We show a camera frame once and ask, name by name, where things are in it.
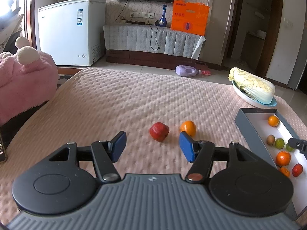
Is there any light blue plate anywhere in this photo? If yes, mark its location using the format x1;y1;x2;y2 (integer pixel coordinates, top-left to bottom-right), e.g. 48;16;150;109
232;81;277;109

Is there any orange paper bag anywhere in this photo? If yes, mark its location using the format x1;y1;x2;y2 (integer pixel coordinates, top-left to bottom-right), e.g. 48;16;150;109
171;0;210;36

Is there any large orange tangerine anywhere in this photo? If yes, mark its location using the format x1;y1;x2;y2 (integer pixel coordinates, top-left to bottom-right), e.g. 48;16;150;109
279;167;291;177

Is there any orange tangerine with stem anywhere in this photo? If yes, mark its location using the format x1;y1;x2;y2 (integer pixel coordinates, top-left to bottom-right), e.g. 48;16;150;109
275;151;291;167

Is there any napa cabbage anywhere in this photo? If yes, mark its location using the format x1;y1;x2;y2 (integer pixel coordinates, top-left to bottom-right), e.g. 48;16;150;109
229;67;275;104

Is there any white shallow cardboard box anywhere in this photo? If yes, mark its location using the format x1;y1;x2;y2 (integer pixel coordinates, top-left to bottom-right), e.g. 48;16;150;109
235;108;306;220

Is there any brown kiwi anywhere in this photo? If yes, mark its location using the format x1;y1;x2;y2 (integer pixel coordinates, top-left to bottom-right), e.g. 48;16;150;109
266;135;275;146

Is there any yellow orange citrus fruit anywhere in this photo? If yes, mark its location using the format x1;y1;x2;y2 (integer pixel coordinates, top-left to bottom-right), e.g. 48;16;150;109
267;115;280;127

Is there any blue glass bottle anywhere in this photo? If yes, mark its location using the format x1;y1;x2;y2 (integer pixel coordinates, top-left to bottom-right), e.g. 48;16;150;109
159;4;167;28

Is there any white wall power socket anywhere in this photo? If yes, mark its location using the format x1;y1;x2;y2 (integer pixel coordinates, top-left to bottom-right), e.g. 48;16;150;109
130;11;155;19

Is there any small orange citrus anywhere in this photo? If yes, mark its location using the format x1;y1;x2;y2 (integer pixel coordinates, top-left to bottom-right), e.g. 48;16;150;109
180;121;197;137

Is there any black hanging cable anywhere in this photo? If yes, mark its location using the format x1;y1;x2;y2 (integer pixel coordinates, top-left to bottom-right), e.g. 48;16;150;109
148;24;161;52

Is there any cabinet with white cloth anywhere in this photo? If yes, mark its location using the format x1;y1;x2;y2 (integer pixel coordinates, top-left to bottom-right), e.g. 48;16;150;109
104;23;205;60

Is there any small red apple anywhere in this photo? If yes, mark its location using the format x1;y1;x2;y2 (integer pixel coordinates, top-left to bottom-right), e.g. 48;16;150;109
291;163;303;177

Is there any dark red apple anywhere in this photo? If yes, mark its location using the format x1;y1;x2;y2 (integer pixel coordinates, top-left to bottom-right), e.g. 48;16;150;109
149;122;170;142

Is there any pink quilted table cover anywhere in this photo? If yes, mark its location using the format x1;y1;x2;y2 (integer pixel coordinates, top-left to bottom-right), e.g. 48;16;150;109
1;67;298;229

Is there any black smartphone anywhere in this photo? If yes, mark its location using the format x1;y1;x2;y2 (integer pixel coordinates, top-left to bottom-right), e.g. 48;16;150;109
0;130;7;163

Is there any pink plush toy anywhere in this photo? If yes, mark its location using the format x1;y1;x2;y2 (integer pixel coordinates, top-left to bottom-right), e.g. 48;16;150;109
1;37;59;125

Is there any white chest freezer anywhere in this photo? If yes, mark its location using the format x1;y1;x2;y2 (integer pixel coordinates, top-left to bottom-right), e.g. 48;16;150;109
38;0;106;67

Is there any green lime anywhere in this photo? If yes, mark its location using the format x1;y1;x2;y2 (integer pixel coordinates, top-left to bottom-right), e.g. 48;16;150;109
286;144;294;152
275;138;285;149

